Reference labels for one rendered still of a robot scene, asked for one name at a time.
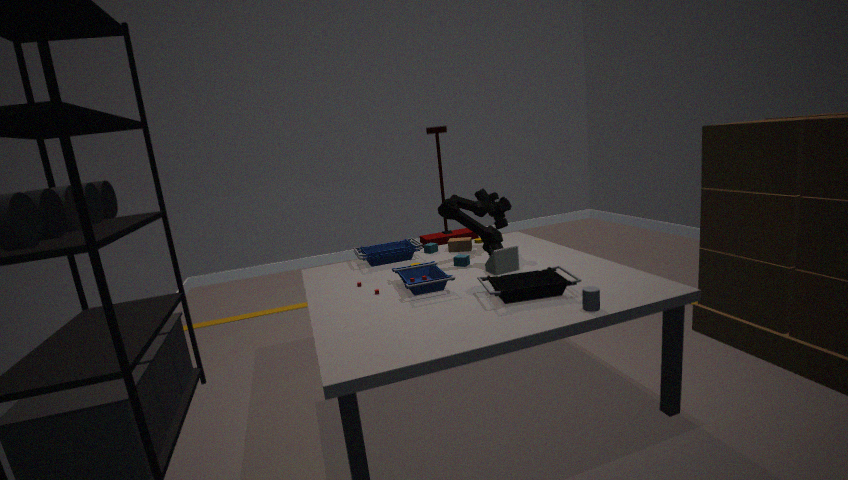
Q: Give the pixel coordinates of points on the grey cylinder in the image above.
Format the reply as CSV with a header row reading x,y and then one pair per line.
x,y
591,299

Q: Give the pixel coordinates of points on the blue plastic tray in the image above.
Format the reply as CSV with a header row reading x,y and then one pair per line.
x,y
431,272

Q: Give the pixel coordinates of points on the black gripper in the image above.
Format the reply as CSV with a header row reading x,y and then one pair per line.
x,y
501,221

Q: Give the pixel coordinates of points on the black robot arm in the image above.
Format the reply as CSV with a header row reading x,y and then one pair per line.
x,y
490,236

